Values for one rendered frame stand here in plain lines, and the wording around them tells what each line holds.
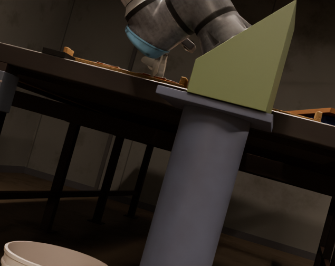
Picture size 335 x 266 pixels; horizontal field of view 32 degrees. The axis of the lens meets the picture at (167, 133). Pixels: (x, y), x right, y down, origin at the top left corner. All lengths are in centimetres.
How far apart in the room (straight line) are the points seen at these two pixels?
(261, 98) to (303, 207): 557
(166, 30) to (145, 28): 5
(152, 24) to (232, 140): 36
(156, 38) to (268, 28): 31
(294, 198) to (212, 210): 547
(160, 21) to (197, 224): 51
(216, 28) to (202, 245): 51
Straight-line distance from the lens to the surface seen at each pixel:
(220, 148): 136
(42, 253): 180
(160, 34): 149
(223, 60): 132
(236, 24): 143
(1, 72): 186
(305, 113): 240
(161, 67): 193
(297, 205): 684
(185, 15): 147
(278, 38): 132
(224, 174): 138
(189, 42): 187
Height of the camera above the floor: 73
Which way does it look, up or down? 2 degrees up
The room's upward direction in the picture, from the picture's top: 16 degrees clockwise
